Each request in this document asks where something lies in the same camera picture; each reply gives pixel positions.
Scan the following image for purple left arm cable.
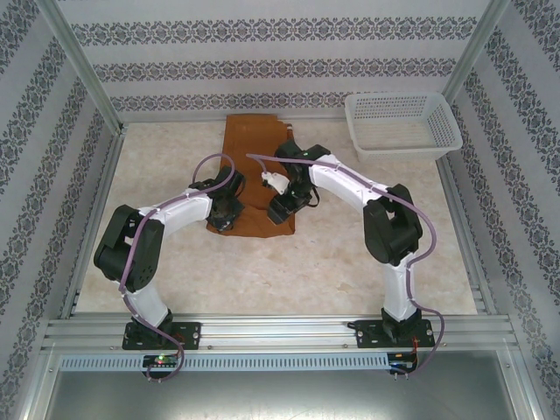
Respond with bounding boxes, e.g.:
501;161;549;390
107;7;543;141
117;152;237;382

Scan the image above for brown pants with striped waistband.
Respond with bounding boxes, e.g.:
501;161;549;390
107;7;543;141
204;113;297;240

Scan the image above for grey slotted cable duct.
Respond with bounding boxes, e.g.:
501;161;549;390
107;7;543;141
59;353;391;372

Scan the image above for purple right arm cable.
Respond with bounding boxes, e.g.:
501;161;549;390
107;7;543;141
245;151;446;379

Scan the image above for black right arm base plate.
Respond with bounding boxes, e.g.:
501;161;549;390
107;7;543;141
348;318;435;350

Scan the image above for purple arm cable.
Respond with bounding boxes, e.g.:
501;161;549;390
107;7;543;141
245;151;446;379
117;152;237;382

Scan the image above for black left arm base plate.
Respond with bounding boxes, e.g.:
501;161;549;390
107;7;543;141
122;321;203;352

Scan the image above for white plastic mesh basket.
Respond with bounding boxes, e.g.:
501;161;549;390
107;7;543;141
344;93;464;164

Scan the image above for aluminium enclosure frame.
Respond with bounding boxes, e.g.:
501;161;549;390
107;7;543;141
32;0;542;420

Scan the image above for grey metal sheet panel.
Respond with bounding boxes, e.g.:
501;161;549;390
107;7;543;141
42;369;522;420

